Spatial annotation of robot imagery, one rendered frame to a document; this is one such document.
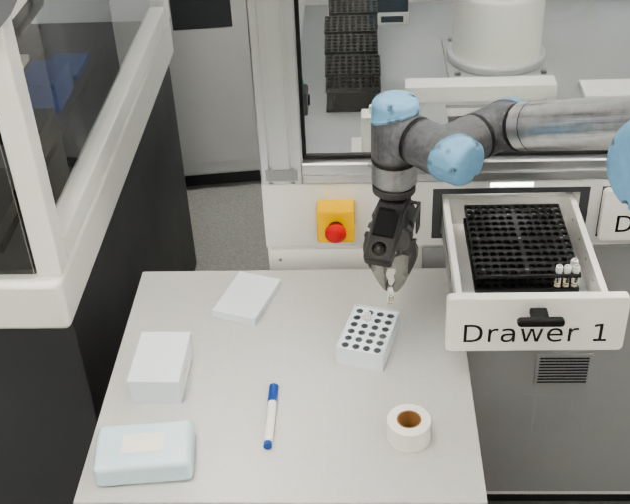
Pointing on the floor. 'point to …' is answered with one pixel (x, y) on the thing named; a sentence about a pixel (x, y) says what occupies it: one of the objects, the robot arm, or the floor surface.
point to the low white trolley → (301, 395)
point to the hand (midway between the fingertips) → (389, 287)
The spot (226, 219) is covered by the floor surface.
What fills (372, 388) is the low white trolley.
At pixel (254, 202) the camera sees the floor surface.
